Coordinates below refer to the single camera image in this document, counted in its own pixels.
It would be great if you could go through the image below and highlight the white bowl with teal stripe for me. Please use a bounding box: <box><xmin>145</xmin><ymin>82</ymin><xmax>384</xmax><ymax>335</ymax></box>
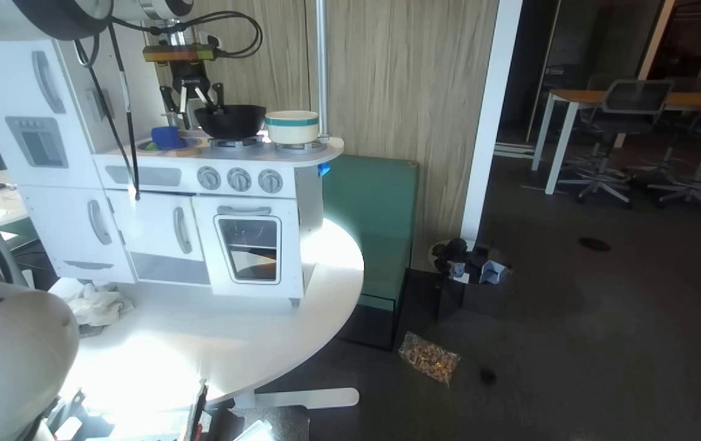
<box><xmin>262</xmin><ymin>108</ymin><xmax>321</xmax><ymax>150</ymax></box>

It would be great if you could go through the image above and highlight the small white side table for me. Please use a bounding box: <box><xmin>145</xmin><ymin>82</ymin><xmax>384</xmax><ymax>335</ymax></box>
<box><xmin>0</xmin><ymin>182</ymin><xmax>43</xmax><ymax>265</ymax></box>

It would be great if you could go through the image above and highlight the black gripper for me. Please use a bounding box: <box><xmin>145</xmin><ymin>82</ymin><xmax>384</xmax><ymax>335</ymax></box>
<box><xmin>161</xmin><ymin>59</ymin><xmax>229</xmax><ymax>133</ymax></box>

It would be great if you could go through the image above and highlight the round white table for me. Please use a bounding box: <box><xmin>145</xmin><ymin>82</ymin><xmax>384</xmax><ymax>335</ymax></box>
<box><xmin>43</xmin><ymin>212</ymin><xmax>368</xmax><ymax>421</ymax></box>

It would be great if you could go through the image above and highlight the white building pillar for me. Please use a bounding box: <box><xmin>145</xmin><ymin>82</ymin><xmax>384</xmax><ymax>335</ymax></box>
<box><xmin>457</xmin><ymin>0</ymin><xmax>527</xmax><ymax>251</ymax></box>

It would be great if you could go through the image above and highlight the black bowl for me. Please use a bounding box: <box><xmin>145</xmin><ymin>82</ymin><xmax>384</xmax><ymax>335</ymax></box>
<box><xmin>194</xmin><ymin>103</ymin><xmax>271</xmax><ymax>145</ymax></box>

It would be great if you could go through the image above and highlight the crumpled white cloth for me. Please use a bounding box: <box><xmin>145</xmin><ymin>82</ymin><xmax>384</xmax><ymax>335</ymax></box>
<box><xmin>48</xmin><ymin>274</ymin><xmax>136</xmax><ymax>330</ymax></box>

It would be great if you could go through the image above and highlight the tan wrist camera mount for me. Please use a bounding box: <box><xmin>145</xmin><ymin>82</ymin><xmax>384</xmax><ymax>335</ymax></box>
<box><xmin>141</xmin><ymin>41</ymin><xmax>223</xmax><ymax>65</ymax></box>

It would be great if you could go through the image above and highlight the white toy play kitchen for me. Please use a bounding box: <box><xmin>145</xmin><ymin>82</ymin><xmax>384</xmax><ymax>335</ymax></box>
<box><xmin>0</xmin><ymin>21</ymin><xmax>348</xmax><ymax>310</ymax></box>

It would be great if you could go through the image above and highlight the wooden desk with white legs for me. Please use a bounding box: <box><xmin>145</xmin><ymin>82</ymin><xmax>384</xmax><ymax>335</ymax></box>
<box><xmin>529</xmin><ymin>86</ymin><xmax>701</xmax><ymax>199</ymax></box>

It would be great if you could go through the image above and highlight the black looped cable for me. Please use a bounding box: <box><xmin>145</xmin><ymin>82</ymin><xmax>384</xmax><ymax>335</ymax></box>
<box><xmin>132</xmin><ymin>8</ymin><xmax>265</xmax><ymax>60</ymax></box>

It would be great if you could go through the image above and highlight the thin white pole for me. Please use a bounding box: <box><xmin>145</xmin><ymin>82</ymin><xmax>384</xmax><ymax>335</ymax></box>
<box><xmin>312</xmin><ymin>0</ymin><xmax>331</xmax><ymax>140</ymax></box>

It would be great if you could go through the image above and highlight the blue sponge object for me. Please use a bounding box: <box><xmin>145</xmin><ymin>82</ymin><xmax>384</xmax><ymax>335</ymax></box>
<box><xmin>151</xmin><ymin>125</ymin><xmax>191</xmax><ymax>151</ymax></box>

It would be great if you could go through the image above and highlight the small blue white cup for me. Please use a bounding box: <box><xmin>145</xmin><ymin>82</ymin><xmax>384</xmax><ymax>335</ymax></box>
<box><xmin>480</xmin><ymin>258</ymin><xmax>510</xmax><ymax>288</ymax></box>
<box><xmin>446</xmin><ymin>265</ymin><xmax>474</xmax><ymax>288</ymax></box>

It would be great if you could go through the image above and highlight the black hanging robot cable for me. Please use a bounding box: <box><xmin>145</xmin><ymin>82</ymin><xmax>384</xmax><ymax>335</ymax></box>
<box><xmin>72</xmin><ymin>19</ymin><xmax>145</xmax><ymax>202</ymax></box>

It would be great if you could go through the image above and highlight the black gear pile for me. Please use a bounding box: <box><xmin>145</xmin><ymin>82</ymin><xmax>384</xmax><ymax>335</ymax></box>
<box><xmin>429</xmin><ymin>234</ymin><xmax>493</xmax><ymax>280</ymax></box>

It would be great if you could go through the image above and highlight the patterned snack bag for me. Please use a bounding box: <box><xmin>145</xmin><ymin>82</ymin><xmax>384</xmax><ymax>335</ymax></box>
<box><xmin>395</xmin><ymin>327</ymin><xmax>464</xmax><ymax>390</ymax></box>

